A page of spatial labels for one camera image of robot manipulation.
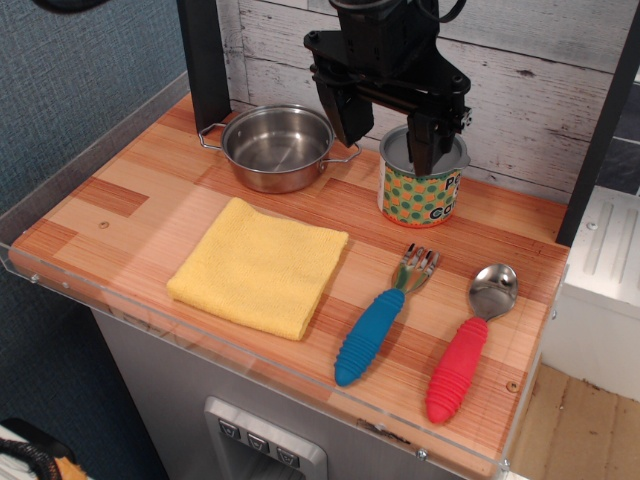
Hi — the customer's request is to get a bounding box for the white toy cabinet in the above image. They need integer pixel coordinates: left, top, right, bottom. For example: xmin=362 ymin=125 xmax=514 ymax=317
xmin=541 ymin=186 xmax=639 ymax=400

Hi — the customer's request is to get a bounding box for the yellow folded cloth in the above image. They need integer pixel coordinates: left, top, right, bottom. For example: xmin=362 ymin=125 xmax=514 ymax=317
xmin=167 ymin=198 xmax=349 ymax=341

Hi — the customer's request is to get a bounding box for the small stainless steel pot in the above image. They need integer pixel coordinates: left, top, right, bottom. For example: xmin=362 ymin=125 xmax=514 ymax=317
xmin=198 ymin=104 xmax=362 ymax=194

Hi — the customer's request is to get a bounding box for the clear acrylic table guard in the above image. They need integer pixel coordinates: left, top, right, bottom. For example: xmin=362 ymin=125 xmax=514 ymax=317
xmin=1 ymin=76 xmax=568 ymax=479

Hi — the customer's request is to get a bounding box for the grey toy fridge cabinet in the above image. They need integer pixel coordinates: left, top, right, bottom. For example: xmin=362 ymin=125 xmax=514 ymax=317
xmin=89 ymin=307 xmax=476 ymax=480

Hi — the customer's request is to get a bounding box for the blue handled metal fork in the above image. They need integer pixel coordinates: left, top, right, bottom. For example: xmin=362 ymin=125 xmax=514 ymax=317
xmin=334 ymin=244 xmax=440 ymax=387

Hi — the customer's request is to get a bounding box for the silver dispenser button panel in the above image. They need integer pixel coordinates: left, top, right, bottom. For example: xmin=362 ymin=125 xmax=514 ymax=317
xmin=204 ymin=396 xmax=328 ymax=479

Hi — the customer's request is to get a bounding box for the red handled metal spoon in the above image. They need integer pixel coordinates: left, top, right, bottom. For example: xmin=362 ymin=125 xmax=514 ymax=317
xmin=425 ymin=264 xmax=519 ymax=424

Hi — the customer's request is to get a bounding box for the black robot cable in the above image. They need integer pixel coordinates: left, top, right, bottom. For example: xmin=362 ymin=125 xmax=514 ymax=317
xmin=435 ymin=0 xmax=468 ymax=24

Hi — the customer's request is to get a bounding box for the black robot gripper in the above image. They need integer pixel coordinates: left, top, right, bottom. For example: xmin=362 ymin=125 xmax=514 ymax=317
xmin=304 ymin=1 xmax=471 ymax=176

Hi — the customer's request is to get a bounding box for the black vertical frame post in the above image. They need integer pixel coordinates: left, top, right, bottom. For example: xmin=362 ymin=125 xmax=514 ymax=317
xmin=177 ymin=0 xmax=231 ymax=132

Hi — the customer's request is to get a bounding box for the black right frame post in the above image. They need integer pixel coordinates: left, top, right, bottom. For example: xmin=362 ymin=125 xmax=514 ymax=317
xmin=556 ymin=6 xmax=639 ymax=247

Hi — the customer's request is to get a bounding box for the polka dot toy can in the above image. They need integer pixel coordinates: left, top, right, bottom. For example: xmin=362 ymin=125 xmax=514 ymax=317
xmin=377 ymin=127 xmax=470 ymax=228

